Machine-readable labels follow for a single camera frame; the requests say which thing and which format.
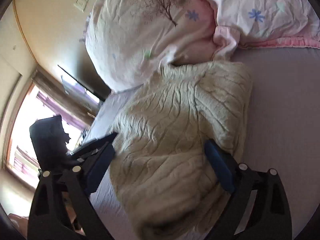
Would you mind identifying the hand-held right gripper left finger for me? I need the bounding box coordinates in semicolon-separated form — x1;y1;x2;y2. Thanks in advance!
27;141;116;240

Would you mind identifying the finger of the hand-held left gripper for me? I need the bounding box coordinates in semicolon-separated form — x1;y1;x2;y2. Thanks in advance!
66;132;118;162

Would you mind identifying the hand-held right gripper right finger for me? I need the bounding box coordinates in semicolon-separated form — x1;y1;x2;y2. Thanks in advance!
204;139;293;240

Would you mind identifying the cream knit sweater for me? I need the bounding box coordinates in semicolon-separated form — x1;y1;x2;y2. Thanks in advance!
109;61;253;240

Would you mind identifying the bright window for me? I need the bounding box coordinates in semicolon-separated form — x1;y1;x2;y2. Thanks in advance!
4;84;86;188

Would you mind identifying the brown curtain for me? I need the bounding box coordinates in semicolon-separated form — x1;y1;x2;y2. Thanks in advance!
31;70;93;131

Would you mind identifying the grey bed sheet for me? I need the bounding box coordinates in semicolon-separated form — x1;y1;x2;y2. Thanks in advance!
88;47;320;240

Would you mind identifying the white tree print pillow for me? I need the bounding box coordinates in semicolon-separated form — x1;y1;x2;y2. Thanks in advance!
84;0;218;93

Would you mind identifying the pink floral quilt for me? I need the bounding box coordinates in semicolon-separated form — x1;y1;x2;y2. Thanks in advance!
191;0;320;61

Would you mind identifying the wall-mounted television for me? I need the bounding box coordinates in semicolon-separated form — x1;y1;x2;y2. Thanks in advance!
57;64;106;103

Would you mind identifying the white wall socket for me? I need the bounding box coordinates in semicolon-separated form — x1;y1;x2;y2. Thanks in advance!
73;0;88;12

